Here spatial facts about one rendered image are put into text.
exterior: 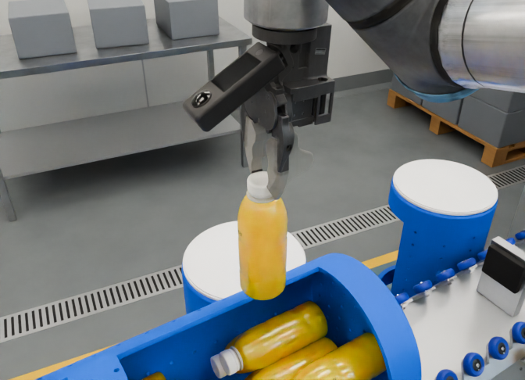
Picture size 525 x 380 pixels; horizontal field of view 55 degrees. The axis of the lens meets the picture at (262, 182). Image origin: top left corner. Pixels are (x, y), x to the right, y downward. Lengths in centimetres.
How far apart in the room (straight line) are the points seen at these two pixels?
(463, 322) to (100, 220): 234
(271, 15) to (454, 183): 105
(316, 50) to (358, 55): 417
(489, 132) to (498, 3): 344
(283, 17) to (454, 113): 353
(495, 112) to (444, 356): 275
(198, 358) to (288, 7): 64
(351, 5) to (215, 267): 80
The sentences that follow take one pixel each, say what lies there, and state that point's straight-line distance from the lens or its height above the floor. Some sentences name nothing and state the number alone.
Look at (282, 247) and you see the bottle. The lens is 68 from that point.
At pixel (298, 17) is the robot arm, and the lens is 53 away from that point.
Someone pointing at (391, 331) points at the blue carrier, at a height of 120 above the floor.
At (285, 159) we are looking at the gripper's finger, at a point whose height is 150.
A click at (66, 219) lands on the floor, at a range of 322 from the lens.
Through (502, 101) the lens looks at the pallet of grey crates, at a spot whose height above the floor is 47.
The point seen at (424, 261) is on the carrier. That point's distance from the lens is 146.
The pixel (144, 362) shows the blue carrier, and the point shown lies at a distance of 91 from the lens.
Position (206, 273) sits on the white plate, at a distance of 111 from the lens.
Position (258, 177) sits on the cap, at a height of 145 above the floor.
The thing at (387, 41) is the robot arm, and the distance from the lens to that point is 45.
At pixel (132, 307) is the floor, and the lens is 255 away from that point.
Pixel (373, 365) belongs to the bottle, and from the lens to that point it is 87.
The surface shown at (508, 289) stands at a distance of 124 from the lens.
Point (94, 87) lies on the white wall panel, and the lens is 394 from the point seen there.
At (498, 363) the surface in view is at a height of 93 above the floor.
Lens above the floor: 179
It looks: 32 degrees down
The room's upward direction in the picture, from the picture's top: straight up
